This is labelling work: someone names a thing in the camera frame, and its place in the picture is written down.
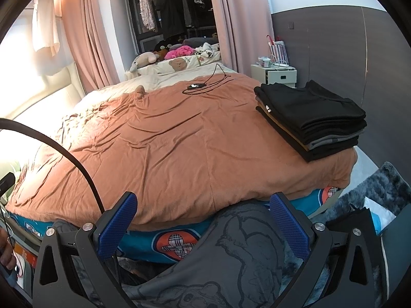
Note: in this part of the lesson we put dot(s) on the stack of folded clothes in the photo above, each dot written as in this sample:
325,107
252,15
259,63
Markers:
318,141

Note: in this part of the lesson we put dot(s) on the white hanging garment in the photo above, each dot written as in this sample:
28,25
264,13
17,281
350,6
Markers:
46,22

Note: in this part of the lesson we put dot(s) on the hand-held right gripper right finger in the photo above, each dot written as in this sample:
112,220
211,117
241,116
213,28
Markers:
289,231

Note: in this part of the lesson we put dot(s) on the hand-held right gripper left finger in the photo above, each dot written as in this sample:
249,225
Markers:
118,227

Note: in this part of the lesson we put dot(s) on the cream bear print pillow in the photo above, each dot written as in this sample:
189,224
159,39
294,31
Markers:
179,64

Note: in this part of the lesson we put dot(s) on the floral hanging garment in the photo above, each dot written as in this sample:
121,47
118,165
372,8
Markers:
147,9

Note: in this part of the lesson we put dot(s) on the pink curtain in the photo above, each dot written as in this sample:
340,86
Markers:
90,38
240,22

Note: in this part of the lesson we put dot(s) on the person's left hand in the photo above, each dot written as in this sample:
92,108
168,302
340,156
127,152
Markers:
6,250

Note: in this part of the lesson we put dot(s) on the cream plush toy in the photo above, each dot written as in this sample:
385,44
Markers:
144,59

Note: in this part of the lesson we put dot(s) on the pink plush toy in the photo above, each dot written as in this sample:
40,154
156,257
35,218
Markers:
181,51

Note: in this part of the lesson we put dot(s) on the black t-shirt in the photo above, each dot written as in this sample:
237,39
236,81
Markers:
314,106

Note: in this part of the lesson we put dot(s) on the black and white plush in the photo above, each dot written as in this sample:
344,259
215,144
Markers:
207,49

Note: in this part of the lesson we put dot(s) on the grey fluffy rug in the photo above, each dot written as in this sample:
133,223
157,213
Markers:
393,179

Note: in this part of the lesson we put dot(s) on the grey printed t-shirt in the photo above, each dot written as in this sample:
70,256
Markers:
250,263

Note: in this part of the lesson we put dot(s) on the brown bear plush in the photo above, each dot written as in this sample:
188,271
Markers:
162,49

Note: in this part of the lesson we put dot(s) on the beige padded headboard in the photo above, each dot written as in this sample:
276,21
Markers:
41,96

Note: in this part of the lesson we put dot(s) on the brown blanket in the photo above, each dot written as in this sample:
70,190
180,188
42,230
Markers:
176,154

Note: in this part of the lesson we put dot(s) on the dark grey pillow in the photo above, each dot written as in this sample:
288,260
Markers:
192,41

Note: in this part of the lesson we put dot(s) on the striped gift bag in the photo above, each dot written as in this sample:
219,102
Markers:
277,51

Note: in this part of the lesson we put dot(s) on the black hanging coat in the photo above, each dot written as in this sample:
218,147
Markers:
170,9

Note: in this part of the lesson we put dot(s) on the white nightstand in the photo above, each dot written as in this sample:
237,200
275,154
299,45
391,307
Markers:
279,75

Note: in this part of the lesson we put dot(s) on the white plastic bag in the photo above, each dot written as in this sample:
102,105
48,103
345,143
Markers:
379,213

